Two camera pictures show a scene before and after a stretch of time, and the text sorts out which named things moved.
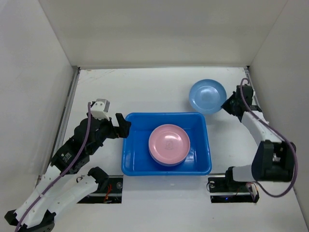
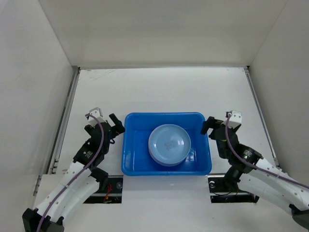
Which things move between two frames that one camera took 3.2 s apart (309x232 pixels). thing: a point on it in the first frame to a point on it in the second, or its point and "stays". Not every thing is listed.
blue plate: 207,96 to 169,144
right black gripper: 231,104 to 216,126
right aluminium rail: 254,92 stays
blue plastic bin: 136,159 stays
